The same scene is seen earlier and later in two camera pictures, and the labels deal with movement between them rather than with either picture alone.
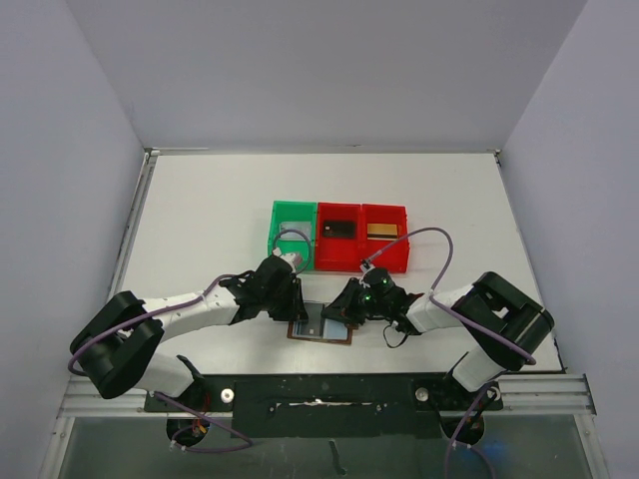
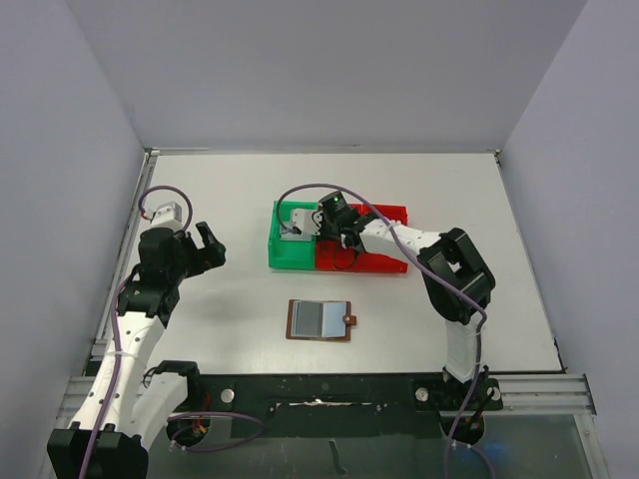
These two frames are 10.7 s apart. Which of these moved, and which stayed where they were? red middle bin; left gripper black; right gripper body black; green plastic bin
Moved: left gripper black; right gripper body black
Stayed: green plastic bin; red middle bin
